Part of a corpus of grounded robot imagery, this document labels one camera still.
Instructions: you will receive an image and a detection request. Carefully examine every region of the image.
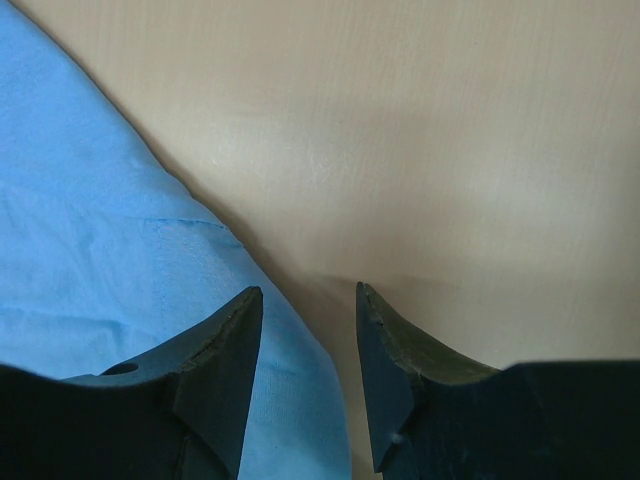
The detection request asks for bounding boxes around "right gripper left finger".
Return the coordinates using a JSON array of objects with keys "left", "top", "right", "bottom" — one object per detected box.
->
[{"left": 1, "top": 287, "right": 263, "bottom": 479}]

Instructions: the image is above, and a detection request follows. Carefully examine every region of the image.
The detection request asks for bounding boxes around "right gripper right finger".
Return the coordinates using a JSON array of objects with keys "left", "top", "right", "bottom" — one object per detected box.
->
[{"left": 356, "top": 283, "right": 639, "bottom": 479}]

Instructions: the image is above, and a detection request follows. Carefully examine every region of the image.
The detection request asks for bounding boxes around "light blue long sleeve shirt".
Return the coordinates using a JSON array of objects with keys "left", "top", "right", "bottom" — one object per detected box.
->
[{"left": 1, "top": 2, "right": 352, "bottom": 479}]

